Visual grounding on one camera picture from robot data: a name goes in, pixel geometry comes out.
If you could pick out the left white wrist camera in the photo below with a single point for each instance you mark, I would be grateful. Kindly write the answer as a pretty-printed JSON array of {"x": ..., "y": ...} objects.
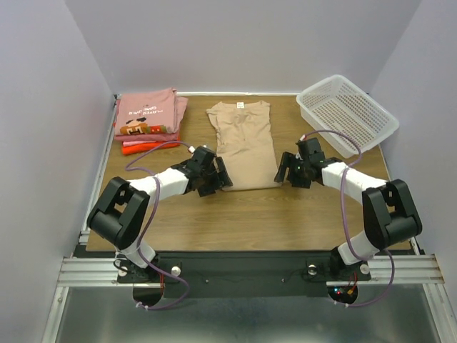
[{"x": 192, "y": 149}]

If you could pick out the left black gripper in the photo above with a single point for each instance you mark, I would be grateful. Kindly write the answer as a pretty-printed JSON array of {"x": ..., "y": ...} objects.
[{"x": 221, "y": 178}]

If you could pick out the white plastic basket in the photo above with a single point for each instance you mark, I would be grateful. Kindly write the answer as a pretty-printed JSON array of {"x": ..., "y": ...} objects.
[{"x": 350, "y": 118}]

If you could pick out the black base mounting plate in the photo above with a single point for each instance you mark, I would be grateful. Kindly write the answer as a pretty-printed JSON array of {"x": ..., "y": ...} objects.
[{"x": 254, "y": 274}]

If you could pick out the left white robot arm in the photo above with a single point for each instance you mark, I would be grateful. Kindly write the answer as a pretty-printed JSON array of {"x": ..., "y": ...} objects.
[{"x": 126, "y": 208}]

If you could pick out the orange folded t-shirt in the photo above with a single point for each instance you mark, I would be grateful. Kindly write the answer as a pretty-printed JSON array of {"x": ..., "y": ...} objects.
[{"x": 129, "y": 150}]

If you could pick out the aluminium frame rail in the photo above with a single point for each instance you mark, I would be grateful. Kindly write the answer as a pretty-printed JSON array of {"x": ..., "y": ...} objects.
[{"x": 87, "y": 272}]

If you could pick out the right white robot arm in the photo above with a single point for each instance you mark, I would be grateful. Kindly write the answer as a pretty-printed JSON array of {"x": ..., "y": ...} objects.
[{"x": 390, "y": 215}]

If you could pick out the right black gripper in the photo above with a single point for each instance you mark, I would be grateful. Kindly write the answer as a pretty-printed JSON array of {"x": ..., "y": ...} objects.
[{"x": 290, "y": 170}]

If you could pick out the pink printed folded t-shirt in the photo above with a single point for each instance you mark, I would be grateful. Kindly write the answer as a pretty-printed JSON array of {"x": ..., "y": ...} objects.
[{"x": 154, "y": 112}]

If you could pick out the light pink folded t-shirt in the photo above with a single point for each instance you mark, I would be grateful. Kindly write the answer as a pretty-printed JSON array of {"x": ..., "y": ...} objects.
[{"x": 134, "y": 143}]

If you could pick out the dark pink folded t-shirt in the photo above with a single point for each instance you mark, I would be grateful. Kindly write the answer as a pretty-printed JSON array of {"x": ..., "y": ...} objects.
[{"x": 148, "y": 137}]

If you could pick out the beige t-shirt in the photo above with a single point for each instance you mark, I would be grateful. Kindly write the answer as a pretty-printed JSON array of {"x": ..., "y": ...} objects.
[{"x": 244, "y": 142}]

